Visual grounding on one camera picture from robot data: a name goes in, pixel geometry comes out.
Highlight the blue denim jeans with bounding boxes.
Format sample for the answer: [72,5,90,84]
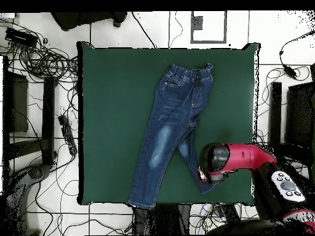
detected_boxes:
[127,62,216,211]

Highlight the black metal stand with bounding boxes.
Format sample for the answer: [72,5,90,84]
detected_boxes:
[268,82,315,151]
[2,55,58,170]

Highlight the dark green tablecloth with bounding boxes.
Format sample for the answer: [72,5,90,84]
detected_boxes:
[76,41,261,206]

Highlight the black power strip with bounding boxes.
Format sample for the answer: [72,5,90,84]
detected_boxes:
[58,114,78,156]

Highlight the small dark square box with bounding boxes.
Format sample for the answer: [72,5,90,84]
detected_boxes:
[193,15,204,31]

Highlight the grey stand base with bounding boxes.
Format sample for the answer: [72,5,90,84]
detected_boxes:
[4,163,54,235]

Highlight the person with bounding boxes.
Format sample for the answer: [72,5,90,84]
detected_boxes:
[50,11,129,31]

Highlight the black electronics box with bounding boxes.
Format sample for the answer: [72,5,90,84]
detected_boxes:
[5,27,39,48]

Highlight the tangled floor cables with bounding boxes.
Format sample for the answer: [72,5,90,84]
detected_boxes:
[190,203,259,235]

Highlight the grey square frame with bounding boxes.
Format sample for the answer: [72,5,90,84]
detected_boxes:
[189,10,228,44]

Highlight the black cable with adapter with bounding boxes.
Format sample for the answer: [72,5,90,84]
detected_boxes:
[279,30,315,80]

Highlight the tangled black cables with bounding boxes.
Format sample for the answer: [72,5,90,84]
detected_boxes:
[0,18,79,85]

